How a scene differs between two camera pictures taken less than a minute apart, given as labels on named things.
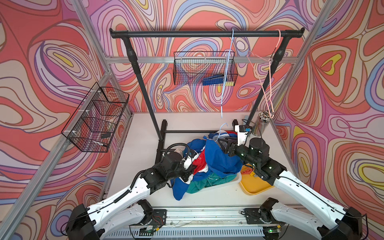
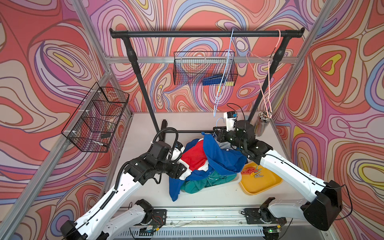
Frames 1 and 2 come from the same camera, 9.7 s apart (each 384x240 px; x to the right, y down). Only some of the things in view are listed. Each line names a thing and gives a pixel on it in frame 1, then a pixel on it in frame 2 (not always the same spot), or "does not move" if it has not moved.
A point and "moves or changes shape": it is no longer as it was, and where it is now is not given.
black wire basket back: x=217 y=68 does not move
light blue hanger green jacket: x=227 y=75 moves or changes shape
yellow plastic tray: x=252 y=184 does not move
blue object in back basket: x=213 y=80 does not move
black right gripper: x=232 y=151 → x=220 y=134
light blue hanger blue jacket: x=220 y=131 moves or changes shape
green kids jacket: x=209 y=180 does not move
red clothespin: x=247 y=170 does not move
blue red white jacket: x=214 y=158 does not move
